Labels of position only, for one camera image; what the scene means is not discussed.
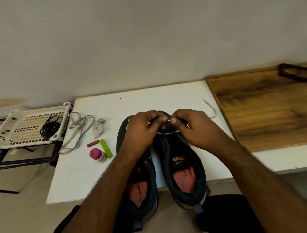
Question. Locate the person's left hand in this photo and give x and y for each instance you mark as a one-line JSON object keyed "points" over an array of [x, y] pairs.
{"points": [[139, 134]]}

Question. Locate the small red stick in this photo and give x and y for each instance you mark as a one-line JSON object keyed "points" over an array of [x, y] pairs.
{"points": [[93, 143]]}

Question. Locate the grey shoelace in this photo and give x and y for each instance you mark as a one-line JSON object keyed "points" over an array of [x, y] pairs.
{"points": [[210, 108]]}

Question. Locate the black shoelace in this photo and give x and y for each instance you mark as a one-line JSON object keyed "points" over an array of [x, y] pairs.
{"points": [[56, 120], [48, 130]]}

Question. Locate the wooden board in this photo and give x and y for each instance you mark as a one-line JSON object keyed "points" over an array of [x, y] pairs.
{"points": [[264, 105]]}

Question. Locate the pink capped white bottle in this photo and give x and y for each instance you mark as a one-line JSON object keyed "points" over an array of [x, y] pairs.
{"points": [[96, 154]]}

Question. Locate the green marker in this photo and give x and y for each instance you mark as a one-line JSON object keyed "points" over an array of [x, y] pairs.
{"points": [[106, 148]]}

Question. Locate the person's right hand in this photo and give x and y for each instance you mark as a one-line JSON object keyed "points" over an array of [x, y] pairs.
{"points": [[201, 132]]}

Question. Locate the grey shoelaces bundle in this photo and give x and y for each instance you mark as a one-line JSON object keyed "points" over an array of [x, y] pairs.
{"points": [[81, 132]]}

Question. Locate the black metal rack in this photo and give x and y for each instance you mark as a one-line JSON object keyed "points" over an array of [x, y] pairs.
{"points": [[24, 158]]}

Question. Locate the white perforated plastic tray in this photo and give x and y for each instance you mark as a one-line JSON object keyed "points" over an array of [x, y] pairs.
{"points": [[26, 128]]}

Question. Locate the dark sneaker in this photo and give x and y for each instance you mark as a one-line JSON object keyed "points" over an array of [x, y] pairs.
{"points": [[141, 189], [184, 175]]}

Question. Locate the person's left forearm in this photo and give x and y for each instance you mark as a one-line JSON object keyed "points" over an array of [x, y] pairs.
{"points": [[103, 197]]}

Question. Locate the person's right forearm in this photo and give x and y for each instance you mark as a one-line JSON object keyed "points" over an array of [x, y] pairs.
{"points": [[266, 187]]}

